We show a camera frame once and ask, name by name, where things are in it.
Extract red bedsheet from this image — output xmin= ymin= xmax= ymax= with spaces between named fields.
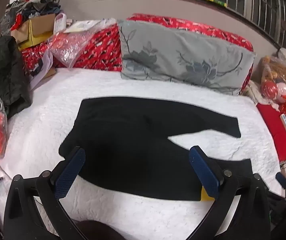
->
xmin=256 ymin=102 xmax=286 ymax=163

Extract white textured blanket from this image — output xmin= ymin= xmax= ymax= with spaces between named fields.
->
xmin=0 ymin=67 xmax=283 ymax=240

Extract cardboard box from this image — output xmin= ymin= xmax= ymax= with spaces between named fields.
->
xmin=11 ymin=14 xmax=57 ymax=50

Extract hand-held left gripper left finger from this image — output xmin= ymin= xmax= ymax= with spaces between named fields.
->
xmin=3 ymin=146 xmax=93 ymax=240

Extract yellow green small box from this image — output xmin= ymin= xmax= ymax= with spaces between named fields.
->
xmin=205 ymin=0 xmax=227 ymax=7

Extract plush toy in plastic bag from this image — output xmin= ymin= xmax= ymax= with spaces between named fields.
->
xmin=259 ymin=47 xmax=286 ymax=105

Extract white papers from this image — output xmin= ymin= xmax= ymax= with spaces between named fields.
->
xmin=63 ymin=19 xmax=116 ymax=34

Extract black pants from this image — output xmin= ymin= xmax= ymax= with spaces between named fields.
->
xmin=58 ymin=96 xmax=252 ymax=202

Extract pile of clothes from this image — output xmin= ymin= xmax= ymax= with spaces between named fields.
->
xmin=0 ymin=0 xmax=63 ymax=28

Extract grey floral pillow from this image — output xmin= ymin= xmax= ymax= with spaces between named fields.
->
xmin=117 ymin=19 xmax=256 ymax=96

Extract red patterned quilt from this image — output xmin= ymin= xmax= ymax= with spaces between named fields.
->
xmin=20 ymin=14 xmax=255 ymax=93

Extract clear plastic bag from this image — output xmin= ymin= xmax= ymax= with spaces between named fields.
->
xmin=47 ymin=31 xmax=93 ymax=68

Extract dark green cloth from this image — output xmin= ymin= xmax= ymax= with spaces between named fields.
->
xmin=0 ymin=35 xmax=32 ymax=118

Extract metal window grille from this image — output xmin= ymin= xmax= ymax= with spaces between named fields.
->
xmin=138 ymin=0 xmax=286 ymax=55

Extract yellow flat object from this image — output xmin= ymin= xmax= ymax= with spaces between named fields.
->
xmin=200 ymin=186 xmax=215 ymax=202

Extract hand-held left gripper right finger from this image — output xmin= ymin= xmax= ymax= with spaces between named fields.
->
xmin=188 ymin=145 xmax=271 ymax=240

